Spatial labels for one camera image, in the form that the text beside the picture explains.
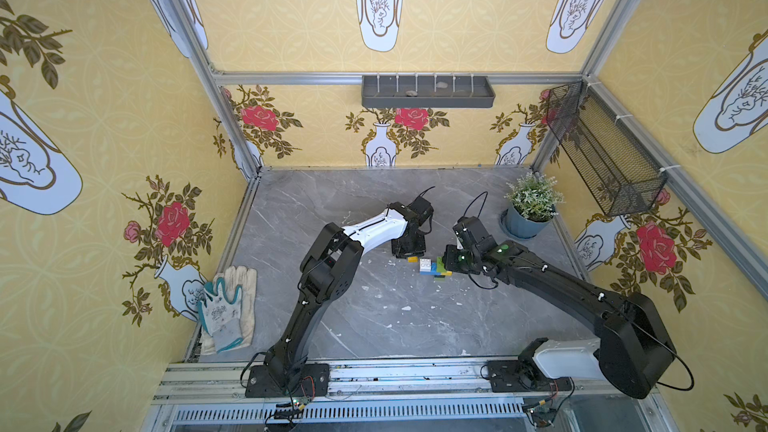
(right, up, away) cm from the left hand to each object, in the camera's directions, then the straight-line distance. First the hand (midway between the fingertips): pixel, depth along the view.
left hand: (420, 255), depth 96 cm
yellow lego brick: (-3, 0, -6) cm, 6 cm away
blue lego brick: (+2, -4, -8) cm, 9 cm away
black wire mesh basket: (+55, +26, -13) cm, 62 cm away
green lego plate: (+4, 0, -14) cm, 14 cm away
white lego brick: (0, -1, -10) cm, 10 cm away
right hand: (+6, -1, -10) cm, 12 cm away
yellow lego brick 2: (+7, -3, -9) cm, 12 cm away
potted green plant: (+32, +18, -8) cm, 38 cm away
